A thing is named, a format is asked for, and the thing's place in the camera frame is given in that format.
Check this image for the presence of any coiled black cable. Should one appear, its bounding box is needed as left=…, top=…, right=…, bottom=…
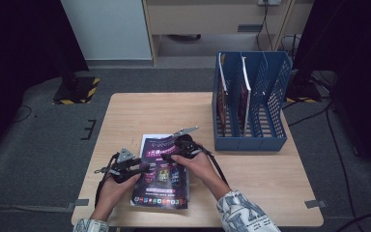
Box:
left=279, top=33, right=301, bottom=61

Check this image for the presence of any person's right hand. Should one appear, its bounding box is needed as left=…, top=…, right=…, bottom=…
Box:
left=170, top=150, right=228, bottom=198

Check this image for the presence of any grey tape strip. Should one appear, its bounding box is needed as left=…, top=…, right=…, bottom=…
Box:
left=303, top=199, right=328, bottom=210
left=67, top=198, right=90, bottom=211

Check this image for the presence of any black power cable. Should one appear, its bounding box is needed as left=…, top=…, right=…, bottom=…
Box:
left=255, top=4, right=274, bottom=51

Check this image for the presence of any grey drawer handle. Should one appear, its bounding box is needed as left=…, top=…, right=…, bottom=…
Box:
left=237, top=24, right=264, bottom=34

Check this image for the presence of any left hand-held gripper cable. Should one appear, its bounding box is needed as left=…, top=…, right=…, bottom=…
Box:
left=93, top=154, right=118, bottom=208

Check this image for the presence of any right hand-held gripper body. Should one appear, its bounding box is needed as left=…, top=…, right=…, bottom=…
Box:
left=172, top=125, right=207, bottom=160

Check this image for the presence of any blue plastic file rack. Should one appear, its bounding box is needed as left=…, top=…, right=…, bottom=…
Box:
left=212, top=50, right=293, bottom=153

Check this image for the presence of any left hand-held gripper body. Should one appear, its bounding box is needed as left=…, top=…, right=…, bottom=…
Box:
left=94, top=147, right=137, bottom=185

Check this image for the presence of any light wooden desk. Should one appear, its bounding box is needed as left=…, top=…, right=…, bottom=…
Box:
left=141, top=0, right=315, bottom=67

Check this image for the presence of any purple magazine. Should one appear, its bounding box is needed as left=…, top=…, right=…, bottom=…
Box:
left=238, top=55, right=253, bottom=138
left=129, top=134, right=190, bottom=211

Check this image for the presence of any white cabinet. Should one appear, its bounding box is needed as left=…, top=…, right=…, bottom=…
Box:
left=59, top=0, right=153, bottom=61

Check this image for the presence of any person's left hand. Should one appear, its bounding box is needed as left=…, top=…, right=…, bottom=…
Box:
left=91, top=173, right=142, bottom=215

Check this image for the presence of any brown cover magazine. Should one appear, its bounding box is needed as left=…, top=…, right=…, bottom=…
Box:
left=216, top=52, right=230, bottom=134

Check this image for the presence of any white power strip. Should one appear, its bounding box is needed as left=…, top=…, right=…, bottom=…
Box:
left=258, top=0, right=283, bottom=7

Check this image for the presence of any long black floor cable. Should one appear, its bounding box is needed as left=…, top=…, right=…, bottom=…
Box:
left=325, top=105, right=359, bottom=232

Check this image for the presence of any black striped stand base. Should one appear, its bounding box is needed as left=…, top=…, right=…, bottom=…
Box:
left=52, top=72, right=100, bottom=105
left=284, top=69, right=323, bottom=104

